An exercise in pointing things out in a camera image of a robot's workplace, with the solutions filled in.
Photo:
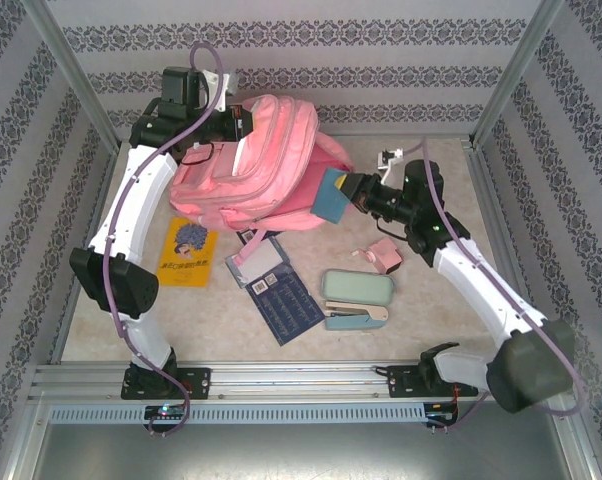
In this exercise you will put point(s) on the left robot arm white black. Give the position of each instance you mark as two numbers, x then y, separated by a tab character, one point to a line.
131	215

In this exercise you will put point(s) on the aluminium frame post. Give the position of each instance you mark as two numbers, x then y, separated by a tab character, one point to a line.
71	75
516	75

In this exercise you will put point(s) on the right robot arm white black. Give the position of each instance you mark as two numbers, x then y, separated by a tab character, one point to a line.
481	285

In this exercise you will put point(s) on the white grey notebook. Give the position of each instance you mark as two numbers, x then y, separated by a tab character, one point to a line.
263	260

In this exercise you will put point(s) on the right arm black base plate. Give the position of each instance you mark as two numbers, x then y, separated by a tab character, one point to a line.
401	382

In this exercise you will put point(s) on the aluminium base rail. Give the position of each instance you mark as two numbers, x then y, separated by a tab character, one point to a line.
301	380

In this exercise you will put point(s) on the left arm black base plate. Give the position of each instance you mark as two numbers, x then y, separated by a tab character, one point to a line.
196	382

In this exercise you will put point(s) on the yellow cartoon cover book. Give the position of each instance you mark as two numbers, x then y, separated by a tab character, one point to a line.
181	270

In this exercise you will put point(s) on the light blue stapler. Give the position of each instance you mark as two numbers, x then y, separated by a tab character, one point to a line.
351	322

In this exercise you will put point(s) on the grey metal panel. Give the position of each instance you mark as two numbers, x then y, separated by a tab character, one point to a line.
301	455

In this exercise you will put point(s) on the navy blue printed booklet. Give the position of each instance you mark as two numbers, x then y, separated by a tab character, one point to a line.
286	310

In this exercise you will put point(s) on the teal box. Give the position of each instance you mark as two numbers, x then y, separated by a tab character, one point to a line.
328	200

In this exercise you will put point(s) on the pale green pencil case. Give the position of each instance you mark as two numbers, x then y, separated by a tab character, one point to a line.
356	287

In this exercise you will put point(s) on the pink school backpack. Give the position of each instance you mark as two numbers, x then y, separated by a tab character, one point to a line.
261	165

